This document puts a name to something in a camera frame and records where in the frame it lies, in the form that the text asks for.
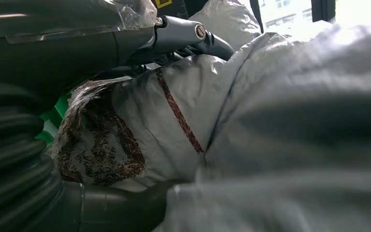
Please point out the grey poly mailer parcel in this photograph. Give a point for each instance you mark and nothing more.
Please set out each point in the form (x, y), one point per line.
(268, 128)

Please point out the dark window frame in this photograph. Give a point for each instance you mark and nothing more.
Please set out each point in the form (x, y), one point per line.
(323, 9)

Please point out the yellow and white column label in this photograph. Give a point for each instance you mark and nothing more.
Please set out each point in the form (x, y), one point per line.
(163, 3)

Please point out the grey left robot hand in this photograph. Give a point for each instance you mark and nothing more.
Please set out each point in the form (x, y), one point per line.
(60, 51)

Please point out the green plastic crate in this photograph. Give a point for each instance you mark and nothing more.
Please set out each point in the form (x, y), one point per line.
(56, 112)

